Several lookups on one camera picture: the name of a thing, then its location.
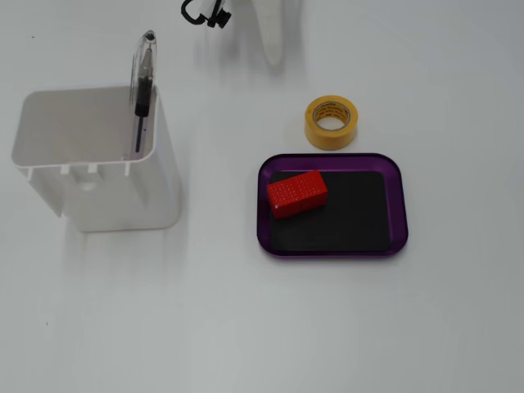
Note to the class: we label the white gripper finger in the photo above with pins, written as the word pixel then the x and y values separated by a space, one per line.
pixel 273 32

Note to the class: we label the yellow masking tape roll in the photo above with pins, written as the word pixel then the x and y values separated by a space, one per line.
pixel 327 141

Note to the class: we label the red textured rectangular block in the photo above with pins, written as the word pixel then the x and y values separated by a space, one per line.
pixel 296 192

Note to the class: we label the purple metal tray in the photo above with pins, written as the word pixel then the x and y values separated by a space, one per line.
pixel 399 204

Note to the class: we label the white plastic pen holder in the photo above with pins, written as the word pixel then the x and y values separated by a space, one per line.
pixel 123 196

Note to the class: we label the clear black ballpoint pen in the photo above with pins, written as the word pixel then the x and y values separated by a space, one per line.
pixel 143 82

